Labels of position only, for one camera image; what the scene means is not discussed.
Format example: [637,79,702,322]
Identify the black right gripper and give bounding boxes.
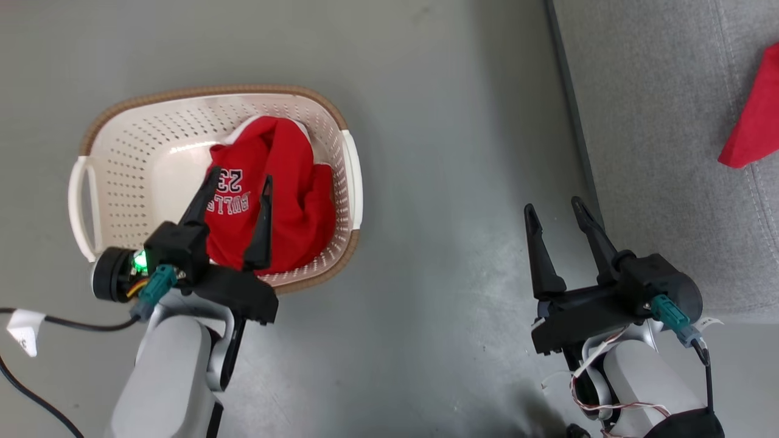
[523,195,653,357]

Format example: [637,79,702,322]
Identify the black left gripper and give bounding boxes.
[179,167,280,327]

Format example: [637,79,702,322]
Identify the red Bulls jersey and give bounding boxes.
[204,115,337,276]

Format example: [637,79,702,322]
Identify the plain red garment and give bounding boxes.
[718,41,779,170]

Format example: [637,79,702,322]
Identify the cream plastic laundry basket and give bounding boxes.
[68,85,365,296]

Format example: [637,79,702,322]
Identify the grey fabric sofa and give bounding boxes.
[543,0,779,324]

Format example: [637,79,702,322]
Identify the thin red white wires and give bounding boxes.
[540,327,671,438]

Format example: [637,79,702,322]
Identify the teal left cable connector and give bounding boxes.
[130,264,179,322]

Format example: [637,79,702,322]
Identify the teal cable connector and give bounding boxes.
[130,264,179,322]
[649,294,708,350]

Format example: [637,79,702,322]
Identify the teal right cable connector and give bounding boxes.
[649,294,708,350]

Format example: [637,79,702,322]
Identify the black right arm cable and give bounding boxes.
[690,338,717,415]

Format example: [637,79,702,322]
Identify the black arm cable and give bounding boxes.
[0,306,142,438]
[690,338,717,415]

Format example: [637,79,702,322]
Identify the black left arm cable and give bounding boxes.
[0,306,142,438]

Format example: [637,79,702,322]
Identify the white left cable tag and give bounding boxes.
[5,308,47,358]

